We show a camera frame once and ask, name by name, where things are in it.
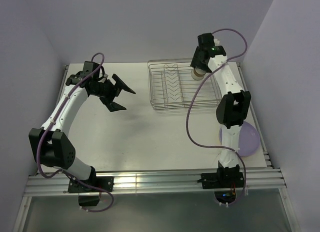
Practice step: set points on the purple plastic plate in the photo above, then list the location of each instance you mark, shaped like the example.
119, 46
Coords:
248, 141

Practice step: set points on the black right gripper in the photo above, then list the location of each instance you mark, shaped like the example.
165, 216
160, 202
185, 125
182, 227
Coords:
196, 62

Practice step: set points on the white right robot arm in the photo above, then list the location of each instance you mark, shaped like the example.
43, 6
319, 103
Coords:
231, 113

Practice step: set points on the metal wire dish rack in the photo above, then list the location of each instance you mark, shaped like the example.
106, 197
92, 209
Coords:
172, 87

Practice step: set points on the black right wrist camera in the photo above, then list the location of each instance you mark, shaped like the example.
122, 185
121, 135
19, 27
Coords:
206, 41

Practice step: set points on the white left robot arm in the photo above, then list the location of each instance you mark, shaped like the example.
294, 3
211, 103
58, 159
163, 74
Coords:
50, 144

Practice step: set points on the white cup with wood patches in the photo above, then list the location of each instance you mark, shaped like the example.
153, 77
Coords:
197, 74

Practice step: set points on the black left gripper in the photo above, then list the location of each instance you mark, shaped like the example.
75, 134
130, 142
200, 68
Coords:
118, 87

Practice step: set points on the aluminium table edge rail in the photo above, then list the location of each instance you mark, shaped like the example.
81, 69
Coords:
139, 182

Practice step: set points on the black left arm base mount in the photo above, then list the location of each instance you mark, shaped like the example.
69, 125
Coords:
99, 184

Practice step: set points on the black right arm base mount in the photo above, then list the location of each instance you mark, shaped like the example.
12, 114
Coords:
217, 180

